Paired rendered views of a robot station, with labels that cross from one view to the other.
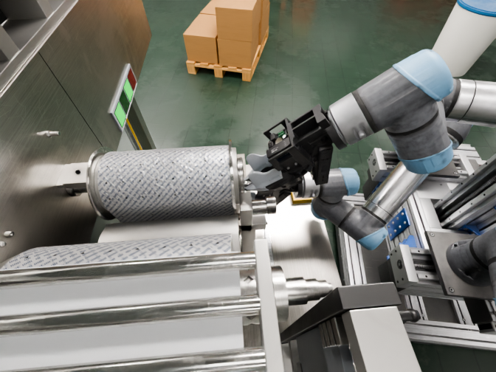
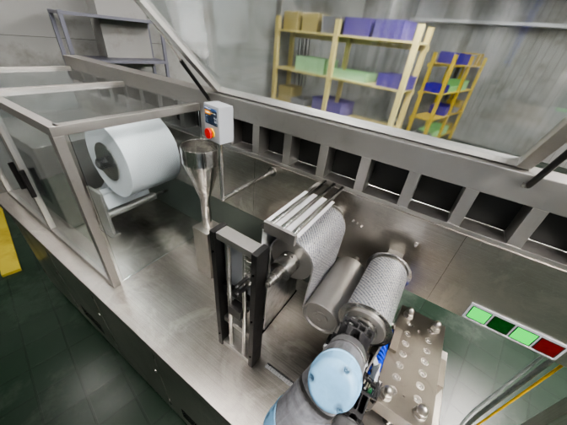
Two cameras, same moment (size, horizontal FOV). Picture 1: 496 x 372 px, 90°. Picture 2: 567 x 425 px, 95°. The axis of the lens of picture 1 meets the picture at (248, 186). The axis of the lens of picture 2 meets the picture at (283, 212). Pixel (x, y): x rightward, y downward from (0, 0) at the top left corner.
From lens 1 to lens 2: 0.62 m
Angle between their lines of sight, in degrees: 79
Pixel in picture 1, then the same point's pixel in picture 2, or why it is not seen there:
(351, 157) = not seen: outside the picture
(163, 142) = not seen: outside the picture
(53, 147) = (410, 246)
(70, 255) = (332, 222)
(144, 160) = (386, 273)
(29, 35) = (477, 232)
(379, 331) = (252, 245)
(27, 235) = (363, 234)
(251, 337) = (271, 342)
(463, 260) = not seen: outside the picture
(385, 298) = (256, 251)
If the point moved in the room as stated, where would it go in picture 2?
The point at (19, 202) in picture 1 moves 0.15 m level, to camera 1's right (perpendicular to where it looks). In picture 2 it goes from (375, 229) to (358, 250)
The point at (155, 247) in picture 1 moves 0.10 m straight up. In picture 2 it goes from (320, 236) to (326, 208)
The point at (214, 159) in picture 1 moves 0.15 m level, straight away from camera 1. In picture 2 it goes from (370, 301) to (430, 326)
